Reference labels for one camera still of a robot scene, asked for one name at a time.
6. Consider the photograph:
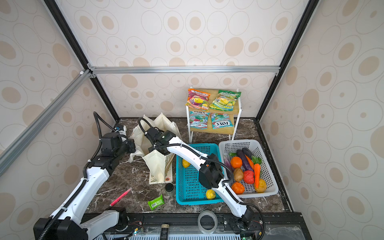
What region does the cream canvas grocery bag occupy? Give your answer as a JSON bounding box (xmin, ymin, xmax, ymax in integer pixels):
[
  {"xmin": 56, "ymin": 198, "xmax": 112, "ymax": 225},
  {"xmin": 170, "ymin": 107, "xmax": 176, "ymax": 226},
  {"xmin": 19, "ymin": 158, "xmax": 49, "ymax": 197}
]
[{"xmin": 129, "ymin": 114, "xmax": 181, "ymax": 184}]

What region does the red candy bag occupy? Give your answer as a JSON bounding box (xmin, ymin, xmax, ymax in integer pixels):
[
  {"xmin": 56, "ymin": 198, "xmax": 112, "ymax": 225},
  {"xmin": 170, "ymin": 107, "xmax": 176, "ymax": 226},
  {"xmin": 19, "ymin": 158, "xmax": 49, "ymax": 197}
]
[{"xmin": 186, "ymin": 89, "xmax": 211, "ymax": 112}]

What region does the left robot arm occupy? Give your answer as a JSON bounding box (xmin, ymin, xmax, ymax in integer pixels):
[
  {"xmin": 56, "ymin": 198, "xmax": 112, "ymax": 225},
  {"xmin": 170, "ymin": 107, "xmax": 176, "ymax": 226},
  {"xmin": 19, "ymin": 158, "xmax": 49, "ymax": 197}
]
[{"xmin": 33, "ymin": 112, "xmax": 136, "ymax": 240}]

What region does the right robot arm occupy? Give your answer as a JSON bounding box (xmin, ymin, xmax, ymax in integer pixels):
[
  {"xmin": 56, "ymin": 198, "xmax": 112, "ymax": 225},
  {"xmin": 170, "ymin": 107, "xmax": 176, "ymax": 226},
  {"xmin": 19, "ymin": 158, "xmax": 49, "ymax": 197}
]
[{"xmin": 138, "ymin": 118, "xmax": 266, "ymax": 237}]

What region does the teal candy bag left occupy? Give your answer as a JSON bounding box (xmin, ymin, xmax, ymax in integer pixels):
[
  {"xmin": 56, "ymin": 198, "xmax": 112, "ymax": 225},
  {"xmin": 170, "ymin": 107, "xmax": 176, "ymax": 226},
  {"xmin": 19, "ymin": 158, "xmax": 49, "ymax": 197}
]
[{"xmin": 189, "ymin": 111, "xmax": 209, "ymax": 130}]

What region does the teal Fox's candy bag right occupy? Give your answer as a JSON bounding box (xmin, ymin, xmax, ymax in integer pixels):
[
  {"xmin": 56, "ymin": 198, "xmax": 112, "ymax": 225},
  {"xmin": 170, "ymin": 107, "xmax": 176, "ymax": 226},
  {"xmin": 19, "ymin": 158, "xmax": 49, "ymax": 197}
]
[{"xmin": 211, "ymin": 113, "xmax": 233, "ymax": 130}]

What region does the green spring tea candy bag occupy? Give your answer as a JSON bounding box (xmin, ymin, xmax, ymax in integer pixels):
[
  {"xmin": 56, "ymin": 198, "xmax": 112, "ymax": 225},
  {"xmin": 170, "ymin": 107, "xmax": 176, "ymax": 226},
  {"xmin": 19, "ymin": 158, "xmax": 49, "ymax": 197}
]
[{"xmin": 210, "ymin": 90, "xmax": 241, "ymax": 112}]

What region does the yellow starfruit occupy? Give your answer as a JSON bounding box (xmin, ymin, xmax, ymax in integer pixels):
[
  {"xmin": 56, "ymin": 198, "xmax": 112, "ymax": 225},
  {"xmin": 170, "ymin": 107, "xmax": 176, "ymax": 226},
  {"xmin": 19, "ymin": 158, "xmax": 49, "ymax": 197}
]
[{"xmin": 182, "ymin": 159, "xmax": 191, "ymax": 169}]

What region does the pink marker pen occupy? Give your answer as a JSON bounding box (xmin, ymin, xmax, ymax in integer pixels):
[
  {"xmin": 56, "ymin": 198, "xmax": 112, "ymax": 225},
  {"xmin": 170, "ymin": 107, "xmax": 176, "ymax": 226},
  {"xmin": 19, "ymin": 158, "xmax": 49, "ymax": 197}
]
[{"xmin": 110, "ymin": 188, "xmax": 132, "ymax": 207}]

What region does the dark small jar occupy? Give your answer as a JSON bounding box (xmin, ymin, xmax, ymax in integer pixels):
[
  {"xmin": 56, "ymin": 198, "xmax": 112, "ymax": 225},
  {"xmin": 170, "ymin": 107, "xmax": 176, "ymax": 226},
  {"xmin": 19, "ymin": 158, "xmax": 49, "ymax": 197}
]
[{"xmin": 165, "ymin": 183, "xmax": 176, "ymax": 197}]

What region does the teal plastic basket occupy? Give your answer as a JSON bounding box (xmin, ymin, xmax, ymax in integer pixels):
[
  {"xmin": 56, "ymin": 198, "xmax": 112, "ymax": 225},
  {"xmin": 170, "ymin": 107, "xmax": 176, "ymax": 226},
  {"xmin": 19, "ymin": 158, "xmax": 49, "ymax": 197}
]
[{"xmin": 176, "ymin": 156, "xmax": 223, "ymax": 206}]

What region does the green wipes packet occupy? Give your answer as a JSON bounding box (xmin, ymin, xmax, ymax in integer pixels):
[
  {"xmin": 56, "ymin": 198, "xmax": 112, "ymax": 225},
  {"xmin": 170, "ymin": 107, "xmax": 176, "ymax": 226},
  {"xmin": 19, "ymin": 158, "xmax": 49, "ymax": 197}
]
[{"xmin": 148, "ymin": 195, "xmax": 165, "ymax": 211}]

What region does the white plastic basket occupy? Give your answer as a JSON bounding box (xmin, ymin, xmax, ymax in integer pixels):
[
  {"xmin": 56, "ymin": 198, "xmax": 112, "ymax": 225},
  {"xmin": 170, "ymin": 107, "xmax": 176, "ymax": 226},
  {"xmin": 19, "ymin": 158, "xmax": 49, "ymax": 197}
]
[{"xmin": 219, "ymin": 140, "xmax": 279, "ymax": 199}]

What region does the yellow lemon front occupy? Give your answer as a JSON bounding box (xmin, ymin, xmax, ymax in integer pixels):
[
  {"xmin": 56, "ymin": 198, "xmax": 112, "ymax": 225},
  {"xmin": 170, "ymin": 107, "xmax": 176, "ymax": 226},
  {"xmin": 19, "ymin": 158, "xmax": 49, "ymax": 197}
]
[{"xmin": 206, "ymin": 189, "xmax": 216, "ymax": 200}]

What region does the orange fruit in white basket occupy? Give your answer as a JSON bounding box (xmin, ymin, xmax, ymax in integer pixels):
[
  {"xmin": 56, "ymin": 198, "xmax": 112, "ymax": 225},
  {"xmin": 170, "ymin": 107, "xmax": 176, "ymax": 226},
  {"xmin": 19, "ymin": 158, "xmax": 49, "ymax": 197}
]
[{"xmin": 230, "ymin": 157, "xmax": 243, "ymax": 169}]

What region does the white wooden two-tier shelf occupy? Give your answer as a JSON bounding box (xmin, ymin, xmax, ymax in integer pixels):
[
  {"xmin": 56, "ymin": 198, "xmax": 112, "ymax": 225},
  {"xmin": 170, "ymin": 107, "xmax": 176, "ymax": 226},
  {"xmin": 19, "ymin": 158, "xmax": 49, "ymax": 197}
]
[{"xmin": 186, "ymin": 88, "xmax": 242, "ymax": 142}]

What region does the potato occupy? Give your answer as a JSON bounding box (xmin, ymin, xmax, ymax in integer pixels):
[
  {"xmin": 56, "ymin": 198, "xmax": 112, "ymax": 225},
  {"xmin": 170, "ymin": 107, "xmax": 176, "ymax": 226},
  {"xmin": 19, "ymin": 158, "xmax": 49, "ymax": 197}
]
[{"xmin": 233, "ymin": 168, "xmax": 244, "ymax": 183}]

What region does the clear tape roll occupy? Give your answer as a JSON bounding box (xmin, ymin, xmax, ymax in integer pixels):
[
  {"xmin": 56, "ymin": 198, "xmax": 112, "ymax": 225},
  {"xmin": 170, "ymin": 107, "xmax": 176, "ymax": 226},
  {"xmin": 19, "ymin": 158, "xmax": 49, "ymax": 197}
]
[{"xmin": 198, "ymin": 210, "xmax": 219, "ymax": 235}]

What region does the purple eggplant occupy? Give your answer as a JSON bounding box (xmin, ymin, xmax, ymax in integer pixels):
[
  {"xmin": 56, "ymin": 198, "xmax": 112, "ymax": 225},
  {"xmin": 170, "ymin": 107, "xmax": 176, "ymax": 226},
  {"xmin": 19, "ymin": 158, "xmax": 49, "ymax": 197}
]
[{"xmin": 237, "ymin": 150, "xmax": 254, "ymax": 171}]

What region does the red tomato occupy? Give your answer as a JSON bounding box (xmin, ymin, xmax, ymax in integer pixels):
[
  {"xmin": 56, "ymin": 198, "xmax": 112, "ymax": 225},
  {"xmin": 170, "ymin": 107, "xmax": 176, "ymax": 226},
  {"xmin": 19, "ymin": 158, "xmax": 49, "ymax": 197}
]
[{"xmin": 243, "ymin": 170, "xmax": 255, "ymax": 184}]

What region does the orange carrot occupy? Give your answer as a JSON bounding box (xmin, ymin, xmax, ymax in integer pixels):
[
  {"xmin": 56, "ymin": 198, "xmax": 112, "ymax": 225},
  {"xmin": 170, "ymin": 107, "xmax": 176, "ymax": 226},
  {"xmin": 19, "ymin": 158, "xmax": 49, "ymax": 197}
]
[{"xmin": 252, "ymin": 156, "xmax": 262, "ymax": 184}]

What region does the yellow mango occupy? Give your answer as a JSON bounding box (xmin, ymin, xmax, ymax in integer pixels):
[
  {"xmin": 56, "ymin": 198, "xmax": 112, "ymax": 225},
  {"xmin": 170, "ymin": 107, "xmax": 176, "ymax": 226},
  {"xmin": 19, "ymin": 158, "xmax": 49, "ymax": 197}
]
[{"xmin": 254, "ymin": 179, "xmax": 267, "ymax": 193}]

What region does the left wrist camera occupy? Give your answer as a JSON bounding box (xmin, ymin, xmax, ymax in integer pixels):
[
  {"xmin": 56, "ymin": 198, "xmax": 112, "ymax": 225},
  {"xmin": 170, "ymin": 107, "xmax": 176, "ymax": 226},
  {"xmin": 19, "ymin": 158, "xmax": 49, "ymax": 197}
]
[{"xmin": 114, "ymin": 124, "xmax": 127, "ymax": 135}]

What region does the aluminium frame bar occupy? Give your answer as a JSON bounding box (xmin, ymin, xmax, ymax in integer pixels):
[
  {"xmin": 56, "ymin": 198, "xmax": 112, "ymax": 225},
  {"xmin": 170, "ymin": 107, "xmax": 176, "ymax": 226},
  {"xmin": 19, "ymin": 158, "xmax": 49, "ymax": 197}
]
[{"xmin": 1, "ymin": 66, "xmax": 281, "ymax": 175}]

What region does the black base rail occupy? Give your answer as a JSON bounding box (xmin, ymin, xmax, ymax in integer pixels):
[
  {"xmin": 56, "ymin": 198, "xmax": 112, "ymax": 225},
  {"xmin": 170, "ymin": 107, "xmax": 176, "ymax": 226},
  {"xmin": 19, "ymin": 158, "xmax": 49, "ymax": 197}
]
[{"xmin": 53, "ymin": 211, "xmax": 313, "ymax": 240}]

